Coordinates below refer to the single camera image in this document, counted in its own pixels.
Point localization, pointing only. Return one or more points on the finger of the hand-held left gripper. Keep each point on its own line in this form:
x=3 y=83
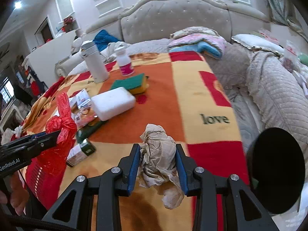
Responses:
x=26 y=138
x=45 y=143

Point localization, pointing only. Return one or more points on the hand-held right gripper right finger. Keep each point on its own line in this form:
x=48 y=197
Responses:
x=182 y=170

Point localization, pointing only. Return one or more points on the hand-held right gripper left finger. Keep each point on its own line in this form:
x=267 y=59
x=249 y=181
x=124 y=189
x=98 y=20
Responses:
x=133 y=166

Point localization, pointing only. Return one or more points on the red plastic bag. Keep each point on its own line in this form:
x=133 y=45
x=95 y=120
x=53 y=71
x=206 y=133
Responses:
x=55 y=168

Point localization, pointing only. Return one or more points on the brown paper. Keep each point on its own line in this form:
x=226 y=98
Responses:
x=158 y=154

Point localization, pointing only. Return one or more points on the clear plastic wrapper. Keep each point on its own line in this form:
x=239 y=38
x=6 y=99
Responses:
x=84 y=116

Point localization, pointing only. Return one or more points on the small white and green box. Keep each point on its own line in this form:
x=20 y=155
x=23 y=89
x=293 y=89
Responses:
x=79 y=154

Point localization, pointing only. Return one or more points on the bright window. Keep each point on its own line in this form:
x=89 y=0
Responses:
x=6 y=89

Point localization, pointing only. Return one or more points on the red orange printed blanket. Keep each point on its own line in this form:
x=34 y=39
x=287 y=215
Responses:
x=156 y=115

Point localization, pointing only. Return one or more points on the long white and blue box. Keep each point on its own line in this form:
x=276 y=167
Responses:
x=83 y=98

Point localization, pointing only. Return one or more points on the white foam block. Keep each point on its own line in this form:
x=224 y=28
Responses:
x=113 y=103

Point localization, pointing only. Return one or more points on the green and yellow sponge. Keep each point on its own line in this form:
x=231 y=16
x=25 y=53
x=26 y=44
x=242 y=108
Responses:
x=130 y=81

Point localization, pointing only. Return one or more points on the white cabinet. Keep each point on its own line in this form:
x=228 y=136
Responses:
x=48 y=50

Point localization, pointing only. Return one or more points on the black round container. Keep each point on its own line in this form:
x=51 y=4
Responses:
x=276 y=170

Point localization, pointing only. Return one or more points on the white thermos bottle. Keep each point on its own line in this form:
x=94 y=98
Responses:
x=95 y=62

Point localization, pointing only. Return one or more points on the small white bottle pink label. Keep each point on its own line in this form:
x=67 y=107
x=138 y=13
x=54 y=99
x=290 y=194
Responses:
x=125 y=65

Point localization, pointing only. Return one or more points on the white plush toy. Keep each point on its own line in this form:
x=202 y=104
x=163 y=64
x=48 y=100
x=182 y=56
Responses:
x=77 y=44

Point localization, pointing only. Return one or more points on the white crumpled cloth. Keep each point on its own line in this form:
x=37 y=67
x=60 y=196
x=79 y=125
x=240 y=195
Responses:
x=113 y=49

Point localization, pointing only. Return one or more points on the blue jacket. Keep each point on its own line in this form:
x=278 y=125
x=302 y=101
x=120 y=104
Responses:
x=104 y=39

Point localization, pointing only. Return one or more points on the light blue folded blanket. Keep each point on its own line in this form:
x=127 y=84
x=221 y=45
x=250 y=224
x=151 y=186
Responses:
x=207 y=49

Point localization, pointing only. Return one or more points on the ceiling light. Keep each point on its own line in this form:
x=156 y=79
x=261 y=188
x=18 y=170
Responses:
x=18 y=4

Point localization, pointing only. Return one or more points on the pink floral folded quilt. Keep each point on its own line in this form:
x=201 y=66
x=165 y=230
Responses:
x=199 y=37

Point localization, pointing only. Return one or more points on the white pillow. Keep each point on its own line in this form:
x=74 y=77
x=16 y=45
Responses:
x=255 y=42

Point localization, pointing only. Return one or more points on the tufted cream headboard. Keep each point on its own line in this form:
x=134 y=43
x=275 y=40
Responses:
x=173 y=19

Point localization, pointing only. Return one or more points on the patterned curtain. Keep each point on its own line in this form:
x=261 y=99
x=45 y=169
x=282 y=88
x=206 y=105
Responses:
x=281 y=9

